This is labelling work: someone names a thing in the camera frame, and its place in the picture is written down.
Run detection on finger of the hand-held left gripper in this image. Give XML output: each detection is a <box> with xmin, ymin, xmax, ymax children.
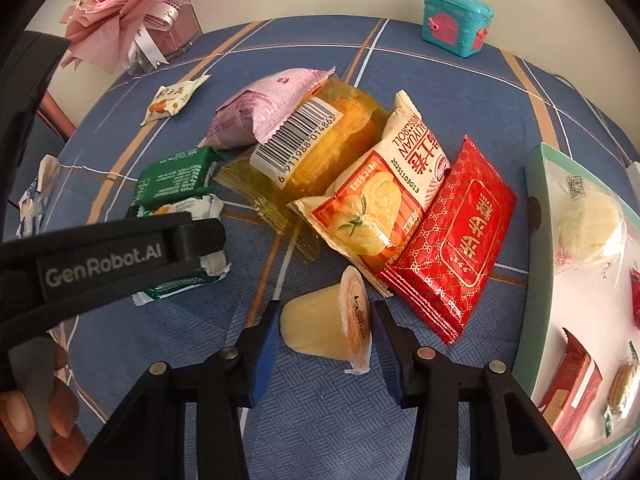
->
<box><xmin>172</xmin><ymin>212</ymin><xmax>227</xmax><ymax>264</ymax></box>

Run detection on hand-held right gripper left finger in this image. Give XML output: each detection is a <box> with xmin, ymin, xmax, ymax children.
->
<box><xmin>82</xmin><ymin>301</ymin><xmax>283</xmax><ymax>480</ymax></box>

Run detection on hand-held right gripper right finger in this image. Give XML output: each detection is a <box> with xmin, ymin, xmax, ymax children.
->
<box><xmin>372</xmin><ymin>301</ymin><xmax>583</xmax><ymax>480</ymax></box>

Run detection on white green cracker packet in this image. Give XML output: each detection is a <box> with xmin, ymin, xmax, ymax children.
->
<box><xmin>131</xmin><ymin>195</ymin><xmax>231</xmax><ymax>306</ymax></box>

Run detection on jelly cup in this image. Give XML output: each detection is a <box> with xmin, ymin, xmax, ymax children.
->
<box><xmin>279</xmin><ymin>266</ymin><xmax>372</xmax><ymax>375</ymax></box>

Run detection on green snack packet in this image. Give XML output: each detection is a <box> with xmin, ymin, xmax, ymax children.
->
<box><xmin>125</xmin><ymin>146</ymin><xmax>226</xmax><ymax>211</ymax></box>

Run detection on red patterned snack packet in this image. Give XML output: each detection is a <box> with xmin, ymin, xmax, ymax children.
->
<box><xmin>376</xmin><ymin>135</ymin><xmax>517</xmax><ymax>345</ymax></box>

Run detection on pink snack packet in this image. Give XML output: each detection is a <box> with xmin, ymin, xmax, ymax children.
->
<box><xmin>200</xmin><ymin>66</ymin><xmax>335</xmax><ymax>150</ymax></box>

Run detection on beige egg roll packet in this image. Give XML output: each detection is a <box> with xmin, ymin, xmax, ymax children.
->
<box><xmin>289</xmin><ymin>91</ymin><xmax>451</xmax><ymax>296</ymax></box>

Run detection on teal-edged white box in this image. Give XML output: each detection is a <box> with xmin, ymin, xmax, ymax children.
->
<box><xmin>515</xmin><ymin>142</ymin><xmax>640</xmax><ymax>471</ymax></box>

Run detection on yellow cake packet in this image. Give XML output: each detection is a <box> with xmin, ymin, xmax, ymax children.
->
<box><xmin>217</xmin><ymin>77</ymin><xmax>391</xmax><ymax>263</ymax></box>

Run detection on red packet with white label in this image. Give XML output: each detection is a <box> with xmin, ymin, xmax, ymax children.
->
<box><xmin>537</xmin><ymin>328</ymin><xmax>603</xmax><ymax>448</ymax></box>

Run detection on green-edged pastry packet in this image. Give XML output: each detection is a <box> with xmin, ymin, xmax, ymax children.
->
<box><xmin>602</xmin><ymin>342</ymin><xmax>640</xmax><ymax>436</ymax></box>

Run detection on round white bun packet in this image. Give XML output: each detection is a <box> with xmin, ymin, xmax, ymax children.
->
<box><xmin>550</xmin><ymin>175</ymin><xmax>626</xmax><ymax>273</ymax></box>

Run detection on person's left hand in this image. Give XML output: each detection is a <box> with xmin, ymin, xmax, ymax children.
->
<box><xmin>0</xmin><ymin>342</ymin><xmax>90</xmax><ymax>476</ymax></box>

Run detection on blue white crumpled packet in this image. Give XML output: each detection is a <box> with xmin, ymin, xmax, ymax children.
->
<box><xmin>15</xmin><ymin>155</ymin><xmax>61</xmax><ymax>238</ymax></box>

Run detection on cream nut candy packet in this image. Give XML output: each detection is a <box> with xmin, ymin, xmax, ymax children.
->
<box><xmin>140</xmin><ymin>75</ymin><xmax>211</xmax><ymax>126</ymax></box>

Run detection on reddish brown furniture edge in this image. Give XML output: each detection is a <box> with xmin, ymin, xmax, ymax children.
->
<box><xmin>37</xmin><ymin>92</ymin><xmax>76</xmax><ymax>141</ymax></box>

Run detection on clear plastic bouquet box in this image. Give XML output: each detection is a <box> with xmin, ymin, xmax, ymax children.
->
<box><xmin>127</xmin><ymin>0</ymin><xmax>203</xmax><ymax>68</ymax></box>

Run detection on pink rose bouquet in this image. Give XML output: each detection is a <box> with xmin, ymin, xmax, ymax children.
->
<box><xmin>60</xmin><ymin>0</ymin><xmax>226</xmax><ymax>73</ymax></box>

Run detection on teal toy chest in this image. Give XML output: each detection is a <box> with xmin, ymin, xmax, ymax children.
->
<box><xmin>421</xmin><ymin>0</ymin><xmax>495</xmax><ymax>58</ymax></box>

